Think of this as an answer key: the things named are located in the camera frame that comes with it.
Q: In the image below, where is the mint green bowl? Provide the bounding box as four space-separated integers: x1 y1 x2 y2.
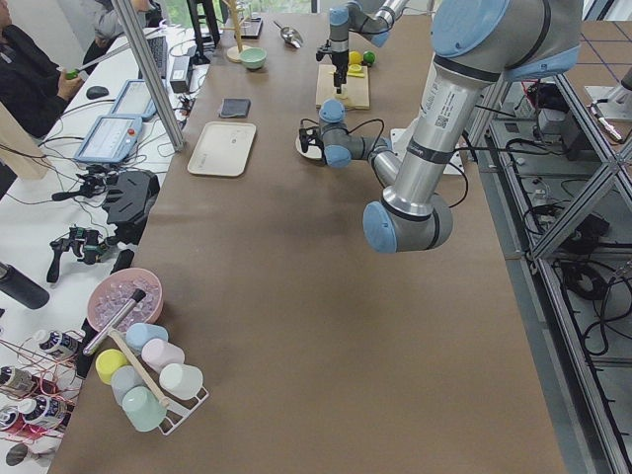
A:
239 47 267 70

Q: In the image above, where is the pink pastel cup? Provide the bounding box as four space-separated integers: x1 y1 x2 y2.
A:
141 338 185 372

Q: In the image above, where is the white cup rack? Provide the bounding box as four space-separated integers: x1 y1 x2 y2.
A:
101 329 210 436

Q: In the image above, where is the mint pastel cup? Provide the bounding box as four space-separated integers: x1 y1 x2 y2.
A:
121 386 167 433

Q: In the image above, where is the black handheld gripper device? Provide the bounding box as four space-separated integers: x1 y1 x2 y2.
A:
46 226 117 283

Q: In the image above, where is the black computer mouse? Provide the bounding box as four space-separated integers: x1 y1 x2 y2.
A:
86 86 110 100

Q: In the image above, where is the wooden cup tree stand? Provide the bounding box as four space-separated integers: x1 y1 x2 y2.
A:
222 0 252 63

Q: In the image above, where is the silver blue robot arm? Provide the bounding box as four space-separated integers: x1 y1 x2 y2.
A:
315 0 583 254
316 1 408 94

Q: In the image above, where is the grey pastel cup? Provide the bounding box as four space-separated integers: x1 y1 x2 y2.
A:
111 365 144 406

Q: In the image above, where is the green lime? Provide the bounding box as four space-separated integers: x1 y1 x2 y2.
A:
362 50 376 67

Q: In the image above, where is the metal muddler stick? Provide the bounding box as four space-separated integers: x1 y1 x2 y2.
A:
82 288 146 356

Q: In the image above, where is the whole yellow lemon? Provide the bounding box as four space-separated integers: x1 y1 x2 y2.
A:
349 50 363 64

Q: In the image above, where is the grey folded cloth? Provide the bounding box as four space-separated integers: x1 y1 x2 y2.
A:
218 98 251 119

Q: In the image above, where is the cream rectangular tray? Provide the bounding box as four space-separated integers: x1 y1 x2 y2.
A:
187 121 257 178

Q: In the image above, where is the blue pastel cup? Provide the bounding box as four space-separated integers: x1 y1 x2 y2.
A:
125 323 169 355

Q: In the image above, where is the bamboo cutting board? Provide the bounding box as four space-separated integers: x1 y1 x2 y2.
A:
315 64 370 110

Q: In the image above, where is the yellow pastel cup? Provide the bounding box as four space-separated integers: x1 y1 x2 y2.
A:
95 349 129 385

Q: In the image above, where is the metal scoop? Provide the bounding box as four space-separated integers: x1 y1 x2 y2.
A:
273 20 303 48

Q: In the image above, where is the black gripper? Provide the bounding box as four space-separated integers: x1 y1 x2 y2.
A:
316 41 350 94
297 126 324 159

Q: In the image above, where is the cream round plate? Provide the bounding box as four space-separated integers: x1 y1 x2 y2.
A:
295 135 325 162

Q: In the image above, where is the person in black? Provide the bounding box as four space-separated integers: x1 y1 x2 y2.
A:
1 1 83 138

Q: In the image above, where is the white pastel cup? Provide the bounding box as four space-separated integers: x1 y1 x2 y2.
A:
159 363 203 400

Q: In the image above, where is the blue teach pendant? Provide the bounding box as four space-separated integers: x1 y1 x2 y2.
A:
110 79 156 120
74 114 143 164

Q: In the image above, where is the aluminium frame post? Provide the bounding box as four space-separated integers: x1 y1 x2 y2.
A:
113 0 185 152

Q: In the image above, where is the pink bowl with ice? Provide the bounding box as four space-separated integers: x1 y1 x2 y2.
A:
87 268 163 332

